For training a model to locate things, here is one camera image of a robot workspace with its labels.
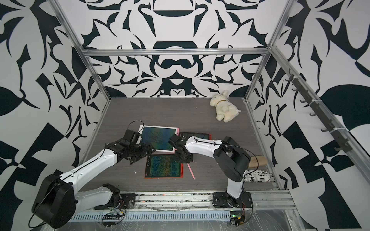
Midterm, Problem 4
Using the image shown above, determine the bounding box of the pink white writing tablet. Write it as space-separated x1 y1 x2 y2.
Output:
138 125 180 155

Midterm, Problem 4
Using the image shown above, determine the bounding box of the red tablet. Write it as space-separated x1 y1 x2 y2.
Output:
145 154 184 179
179 132 212 140

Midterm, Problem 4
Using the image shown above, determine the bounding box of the beige sponge block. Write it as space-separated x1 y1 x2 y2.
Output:
248 156 268 170

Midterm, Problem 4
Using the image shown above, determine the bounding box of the white plush bunny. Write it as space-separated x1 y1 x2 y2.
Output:
210 90 241 123

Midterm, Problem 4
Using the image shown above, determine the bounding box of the pink stylus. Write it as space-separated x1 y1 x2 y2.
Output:
187 163 195 180

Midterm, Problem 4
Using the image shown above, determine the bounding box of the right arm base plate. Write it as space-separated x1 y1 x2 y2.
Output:
212 191 253 209

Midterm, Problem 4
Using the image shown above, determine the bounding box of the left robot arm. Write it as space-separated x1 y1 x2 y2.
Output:
31 130 156 229

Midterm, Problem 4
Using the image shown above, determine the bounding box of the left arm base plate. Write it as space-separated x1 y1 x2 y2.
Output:
94 193 136 210

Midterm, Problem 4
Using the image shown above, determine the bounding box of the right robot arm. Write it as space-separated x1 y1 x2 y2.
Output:
169 134 251 200

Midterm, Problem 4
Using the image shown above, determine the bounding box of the printed white pouch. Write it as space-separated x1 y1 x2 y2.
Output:
244 170 272 183

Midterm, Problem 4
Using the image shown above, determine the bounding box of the black wall hook rack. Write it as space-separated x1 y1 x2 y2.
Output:
286 69 353 153

